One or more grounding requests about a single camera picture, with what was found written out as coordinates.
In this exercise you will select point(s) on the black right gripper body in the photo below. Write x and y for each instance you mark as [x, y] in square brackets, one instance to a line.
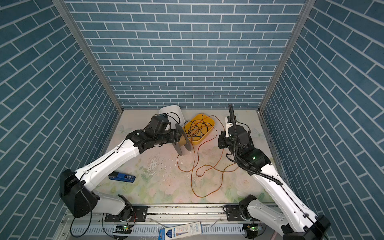
[227, 143]

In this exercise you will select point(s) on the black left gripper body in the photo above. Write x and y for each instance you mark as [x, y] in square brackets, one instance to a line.
[167, 137]

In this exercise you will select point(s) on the dark grey perforated spool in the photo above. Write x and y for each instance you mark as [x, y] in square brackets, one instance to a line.
[183, 140]

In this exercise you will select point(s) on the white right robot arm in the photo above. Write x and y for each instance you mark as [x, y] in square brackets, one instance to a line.
[294, 220]

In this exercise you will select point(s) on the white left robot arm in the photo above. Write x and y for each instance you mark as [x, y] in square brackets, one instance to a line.
[77, 188]

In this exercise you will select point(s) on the white plastic tub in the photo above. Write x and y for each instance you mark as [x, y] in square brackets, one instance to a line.
[174, 114]

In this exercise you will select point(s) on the yellow plastic tub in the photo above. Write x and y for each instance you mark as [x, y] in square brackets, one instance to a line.
[198, 128]

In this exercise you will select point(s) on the blue black utility knife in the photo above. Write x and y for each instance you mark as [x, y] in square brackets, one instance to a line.
[121, 177]

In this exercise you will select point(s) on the white blue pen box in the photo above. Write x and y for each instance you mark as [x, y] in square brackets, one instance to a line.
[181, 231]

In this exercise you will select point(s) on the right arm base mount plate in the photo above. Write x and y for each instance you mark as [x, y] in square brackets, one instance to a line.
[237, 213]

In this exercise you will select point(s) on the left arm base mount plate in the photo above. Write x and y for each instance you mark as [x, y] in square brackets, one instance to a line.
[138, 213]

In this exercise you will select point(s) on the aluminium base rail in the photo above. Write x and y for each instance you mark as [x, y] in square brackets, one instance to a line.
[211, 216]

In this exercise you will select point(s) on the metal frame corner post right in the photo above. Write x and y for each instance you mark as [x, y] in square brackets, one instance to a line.
[287, 51]

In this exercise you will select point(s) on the metal frame corner post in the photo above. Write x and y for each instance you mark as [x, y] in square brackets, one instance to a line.
[76, 32]
[287, 51]

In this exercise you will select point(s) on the metal frame corner post left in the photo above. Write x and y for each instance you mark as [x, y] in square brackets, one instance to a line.
[76, 32]

